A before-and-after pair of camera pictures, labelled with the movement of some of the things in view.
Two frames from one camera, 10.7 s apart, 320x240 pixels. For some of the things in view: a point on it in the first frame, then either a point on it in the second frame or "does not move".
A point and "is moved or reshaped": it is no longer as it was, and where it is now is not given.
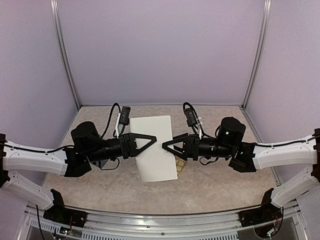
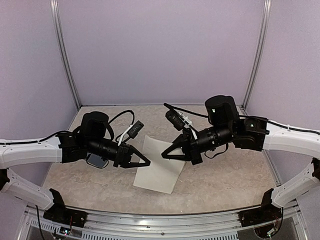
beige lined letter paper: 155,163 is moved or reshaped
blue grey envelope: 102,163 does not move
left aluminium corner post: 55,9 does not move
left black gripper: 129,148 to 125,160
